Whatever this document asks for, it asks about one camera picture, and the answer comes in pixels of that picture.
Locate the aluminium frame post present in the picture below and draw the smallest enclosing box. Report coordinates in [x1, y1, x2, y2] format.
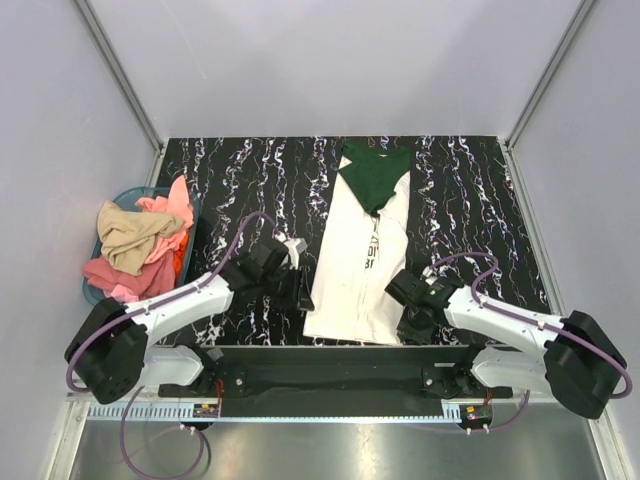
[69, 0, 166, 151]
[504, 0, 601, 149]

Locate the right aluminium frame post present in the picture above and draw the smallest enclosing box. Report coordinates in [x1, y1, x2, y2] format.
[504, 0, 601, 149]

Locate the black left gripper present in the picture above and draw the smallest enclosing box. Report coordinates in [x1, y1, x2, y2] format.
[260, 263, 314, 311]

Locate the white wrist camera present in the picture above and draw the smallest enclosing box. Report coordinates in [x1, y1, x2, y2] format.
[281, 238, 307, 270]
[420, 266, 440, 285]

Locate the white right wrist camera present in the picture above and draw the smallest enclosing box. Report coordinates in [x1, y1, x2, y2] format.
[420, 266, 440, 285]

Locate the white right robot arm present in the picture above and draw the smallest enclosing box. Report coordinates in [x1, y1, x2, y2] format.
[385, 269, 627, 419]

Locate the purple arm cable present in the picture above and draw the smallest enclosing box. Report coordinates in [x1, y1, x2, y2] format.
[429, 252, 634, 434]
[66, 210, 281, 479]

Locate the teal laundry basket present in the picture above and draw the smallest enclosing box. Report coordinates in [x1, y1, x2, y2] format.
[81, 185, 204, 306]

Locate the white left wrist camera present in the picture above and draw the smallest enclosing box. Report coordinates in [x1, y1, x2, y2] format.
[281, 238, 307, 270]

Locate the pink t-shirt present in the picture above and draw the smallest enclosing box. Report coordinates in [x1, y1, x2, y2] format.
[82, 175, 196, 304]

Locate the cream and green t-shirt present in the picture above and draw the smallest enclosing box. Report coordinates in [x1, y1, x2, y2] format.
[303, 140, 414, 345]

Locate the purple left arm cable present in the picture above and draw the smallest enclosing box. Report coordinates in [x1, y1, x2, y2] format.
[66, 210, 281, 479]

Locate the orange garment in basket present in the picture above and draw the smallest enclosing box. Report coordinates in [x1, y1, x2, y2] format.
[172, 232, 189, 280]

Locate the grey slotted cable duct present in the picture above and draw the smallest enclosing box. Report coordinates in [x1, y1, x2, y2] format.
[88, 400, 461, 424]

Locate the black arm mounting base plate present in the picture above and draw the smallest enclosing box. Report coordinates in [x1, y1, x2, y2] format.
[157, 344, 516, 419]

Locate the beige t-shirt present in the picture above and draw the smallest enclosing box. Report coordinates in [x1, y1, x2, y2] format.
[97, 201, 184, 276]

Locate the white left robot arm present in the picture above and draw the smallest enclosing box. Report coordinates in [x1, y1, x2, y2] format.
[64, 238, 314, 405]

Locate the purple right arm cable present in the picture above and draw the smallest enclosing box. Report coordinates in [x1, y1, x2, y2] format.
[429, 252, 634, 434]

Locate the left aluminium frame post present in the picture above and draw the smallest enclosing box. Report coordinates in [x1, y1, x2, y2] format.
[69, 0, 166, 151]

